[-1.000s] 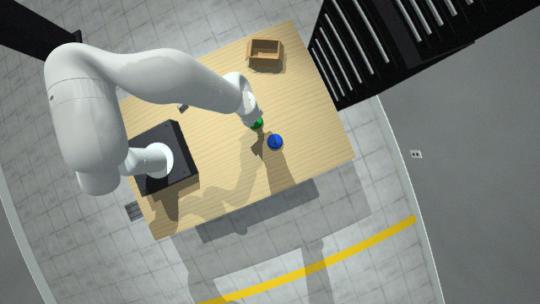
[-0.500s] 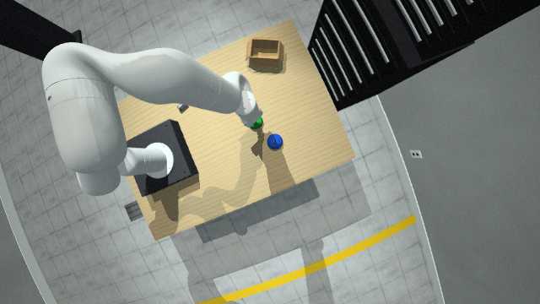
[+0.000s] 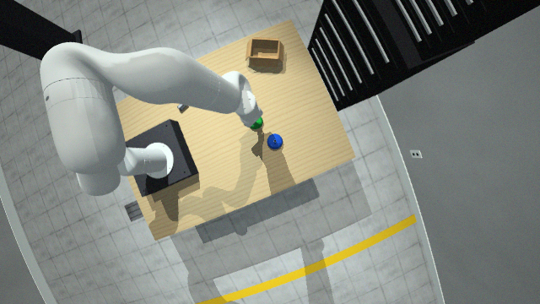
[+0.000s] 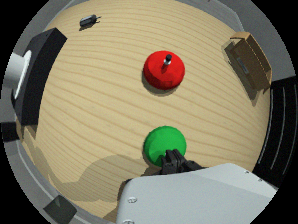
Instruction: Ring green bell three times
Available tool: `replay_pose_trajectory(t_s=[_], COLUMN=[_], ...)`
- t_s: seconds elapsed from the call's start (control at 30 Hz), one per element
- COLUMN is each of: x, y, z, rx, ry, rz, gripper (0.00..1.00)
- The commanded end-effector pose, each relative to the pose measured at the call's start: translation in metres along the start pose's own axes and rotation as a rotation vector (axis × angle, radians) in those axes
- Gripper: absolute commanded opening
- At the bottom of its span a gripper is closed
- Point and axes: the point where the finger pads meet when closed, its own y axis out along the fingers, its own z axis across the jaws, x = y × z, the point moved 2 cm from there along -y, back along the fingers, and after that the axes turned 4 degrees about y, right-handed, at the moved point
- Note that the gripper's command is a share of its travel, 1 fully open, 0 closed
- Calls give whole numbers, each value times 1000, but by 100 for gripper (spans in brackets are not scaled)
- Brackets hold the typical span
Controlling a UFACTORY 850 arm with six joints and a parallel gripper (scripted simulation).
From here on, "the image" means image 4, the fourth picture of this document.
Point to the red bell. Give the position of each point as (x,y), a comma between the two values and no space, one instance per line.
(164,73)

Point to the open brown cardboard box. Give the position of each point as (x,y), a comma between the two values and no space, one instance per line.
(257,67)

